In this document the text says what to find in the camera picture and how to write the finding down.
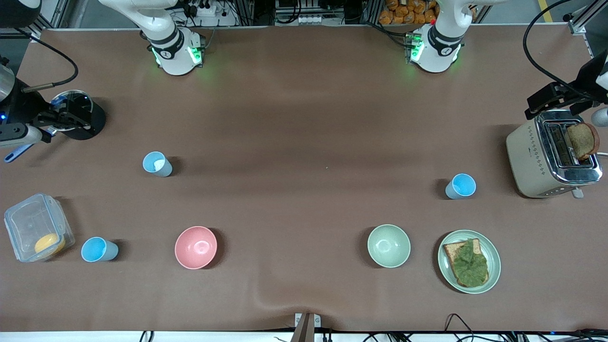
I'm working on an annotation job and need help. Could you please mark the pale green plate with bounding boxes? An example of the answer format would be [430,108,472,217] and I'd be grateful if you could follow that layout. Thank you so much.
[437,230,502,295]

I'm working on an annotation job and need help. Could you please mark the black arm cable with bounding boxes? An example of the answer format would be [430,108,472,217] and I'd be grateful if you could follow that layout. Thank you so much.
[522,0,600,91]
[13,28,79,93]

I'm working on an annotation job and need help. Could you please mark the green lettuce leaf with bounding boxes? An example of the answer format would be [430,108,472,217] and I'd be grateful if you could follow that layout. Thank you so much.
[450,239,489,287]

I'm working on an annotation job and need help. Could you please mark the black pot blue handle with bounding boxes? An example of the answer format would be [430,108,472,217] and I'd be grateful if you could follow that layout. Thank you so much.
[4,90,107,163]

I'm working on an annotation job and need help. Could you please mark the pale green bowl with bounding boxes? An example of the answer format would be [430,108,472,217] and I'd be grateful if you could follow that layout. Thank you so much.
[367,224,411,268]

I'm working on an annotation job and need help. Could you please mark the looped black floor cable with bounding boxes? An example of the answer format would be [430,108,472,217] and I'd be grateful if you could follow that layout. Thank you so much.
[444,313,476,342]

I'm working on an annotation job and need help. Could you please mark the beige chrome toaster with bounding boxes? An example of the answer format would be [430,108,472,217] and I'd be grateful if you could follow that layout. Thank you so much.
[505,109,604,200]

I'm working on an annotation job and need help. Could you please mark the toast slice on plate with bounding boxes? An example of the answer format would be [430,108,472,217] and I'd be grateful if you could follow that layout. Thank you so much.
[443,238,490,288]

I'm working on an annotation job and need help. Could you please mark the pink bowl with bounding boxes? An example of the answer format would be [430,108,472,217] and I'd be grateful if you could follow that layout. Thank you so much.
[174,226,218,270]

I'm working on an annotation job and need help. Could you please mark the plain blue cup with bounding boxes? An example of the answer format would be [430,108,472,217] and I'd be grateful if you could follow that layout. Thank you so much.
[81,237,119,263]
[445,173,477,200]

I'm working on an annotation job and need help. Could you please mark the aluminium frame post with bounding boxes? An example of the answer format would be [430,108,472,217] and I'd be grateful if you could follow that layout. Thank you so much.
[566,0,608,35]
[28,0,73,30]

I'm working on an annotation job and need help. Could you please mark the metal table clamp bracket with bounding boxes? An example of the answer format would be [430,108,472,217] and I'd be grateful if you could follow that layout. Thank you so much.
[294,312,322,342]

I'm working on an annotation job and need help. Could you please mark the bag of orange buns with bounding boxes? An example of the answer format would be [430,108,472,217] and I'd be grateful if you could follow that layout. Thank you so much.
[378,0,438,26]

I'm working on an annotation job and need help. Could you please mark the yellow orange round food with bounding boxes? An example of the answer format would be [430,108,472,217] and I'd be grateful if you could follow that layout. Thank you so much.
[34,233,67,255]

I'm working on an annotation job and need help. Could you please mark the dark brown bread slice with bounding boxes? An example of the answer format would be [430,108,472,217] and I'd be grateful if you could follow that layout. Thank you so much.
[565,122,600,161]

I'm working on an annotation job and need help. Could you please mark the blue cup with white content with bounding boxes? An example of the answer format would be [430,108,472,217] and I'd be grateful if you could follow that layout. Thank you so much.
[142,151,173,178]

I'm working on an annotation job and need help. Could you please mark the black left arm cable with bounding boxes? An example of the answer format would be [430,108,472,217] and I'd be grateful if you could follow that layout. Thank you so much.
[522,0,600,91]

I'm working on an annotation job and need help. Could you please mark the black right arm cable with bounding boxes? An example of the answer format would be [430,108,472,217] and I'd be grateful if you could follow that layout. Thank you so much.
[13,28,79,93]

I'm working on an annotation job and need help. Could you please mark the glass pot lid blue knob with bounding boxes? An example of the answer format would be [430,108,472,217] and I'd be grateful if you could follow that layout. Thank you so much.
[50,90,92,133]

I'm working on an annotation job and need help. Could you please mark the clear plastic container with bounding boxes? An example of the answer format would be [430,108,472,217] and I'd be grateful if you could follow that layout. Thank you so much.
[4,193,76,263]

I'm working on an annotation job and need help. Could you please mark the white power strip with plugs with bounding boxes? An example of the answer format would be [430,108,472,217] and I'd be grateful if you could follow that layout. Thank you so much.
[182,0,229,27]

